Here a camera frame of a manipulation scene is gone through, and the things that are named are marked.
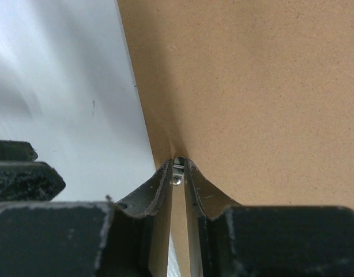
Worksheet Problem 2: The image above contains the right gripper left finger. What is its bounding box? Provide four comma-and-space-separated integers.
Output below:
0, 160, 173, 276

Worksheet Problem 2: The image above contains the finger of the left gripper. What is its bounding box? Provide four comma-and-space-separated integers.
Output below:
0, 140, 38, 162
0, 162, 65, 202

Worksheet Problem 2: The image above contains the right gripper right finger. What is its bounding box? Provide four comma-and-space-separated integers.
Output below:
184, 160, 354, 276

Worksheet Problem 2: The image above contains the brown frame backing board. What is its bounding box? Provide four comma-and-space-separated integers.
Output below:
116, 0, 354, 277

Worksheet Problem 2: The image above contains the metal backing board clip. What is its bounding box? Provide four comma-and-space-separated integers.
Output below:
172, 156, 185, 186

